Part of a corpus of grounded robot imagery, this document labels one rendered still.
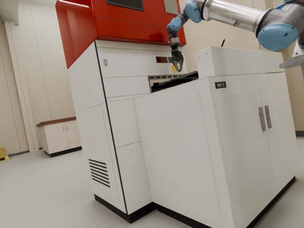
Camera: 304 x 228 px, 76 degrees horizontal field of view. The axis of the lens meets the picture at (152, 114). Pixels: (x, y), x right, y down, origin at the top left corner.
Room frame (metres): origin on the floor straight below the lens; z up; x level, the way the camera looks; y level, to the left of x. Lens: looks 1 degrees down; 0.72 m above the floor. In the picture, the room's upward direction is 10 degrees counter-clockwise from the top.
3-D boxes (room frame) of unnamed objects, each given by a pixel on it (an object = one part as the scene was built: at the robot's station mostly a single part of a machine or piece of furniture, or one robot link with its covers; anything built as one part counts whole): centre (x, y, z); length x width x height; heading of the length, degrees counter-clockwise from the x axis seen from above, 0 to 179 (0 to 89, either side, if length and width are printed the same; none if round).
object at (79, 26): (1.74, 0.14, 1.52); 0.81 x 0.75 x 0.60; 128
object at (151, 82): (1.59, -0.20, 0.89); 0.44 x 0.02 x 0.10; 128
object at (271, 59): (1.59, -0.70, 0.89); 0.62 x 0.35 x 0.14; 38
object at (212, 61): (1.10, -0.51, 0.89); 0.55 x 0.09 x 0.14; 128
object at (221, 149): (1.40, -0.47, 0.41); 0.96 x 0.64 x 0.82; 128
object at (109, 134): (1.76, 0.16, 0.41); 0.82 x 0.70 x 0.82; 128
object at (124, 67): (1.49, -0.05, 1.02); 0.81 x 0.03 x 0.40; 128
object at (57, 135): (6.21, 2.25, 0.46); 2.40 x 1.94 x 0.92; 124
